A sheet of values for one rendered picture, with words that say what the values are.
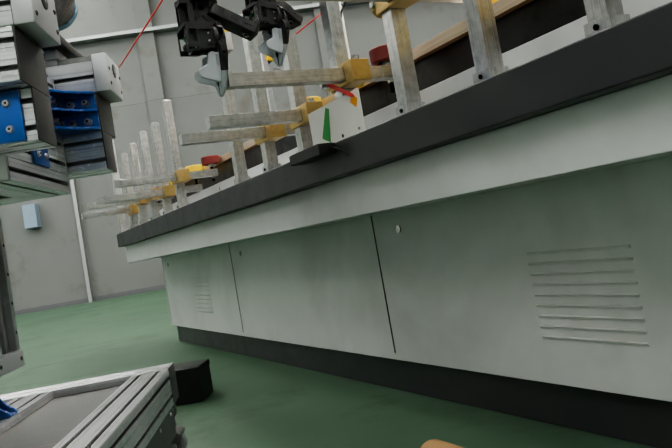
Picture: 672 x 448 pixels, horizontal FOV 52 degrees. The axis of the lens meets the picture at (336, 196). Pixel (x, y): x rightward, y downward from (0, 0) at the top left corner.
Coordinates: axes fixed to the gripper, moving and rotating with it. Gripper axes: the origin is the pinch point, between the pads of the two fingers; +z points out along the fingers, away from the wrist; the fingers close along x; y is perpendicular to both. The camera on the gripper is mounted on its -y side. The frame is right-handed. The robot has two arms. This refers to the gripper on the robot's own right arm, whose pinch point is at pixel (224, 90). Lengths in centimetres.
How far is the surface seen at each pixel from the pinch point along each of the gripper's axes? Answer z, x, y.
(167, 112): -29, -152, -30
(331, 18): -16.5, -2.4, -30.3
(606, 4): 9, 73, -30
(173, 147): -14, -152, -31
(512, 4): -5, 36, -49
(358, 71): -1.5, 4.9, -30.7
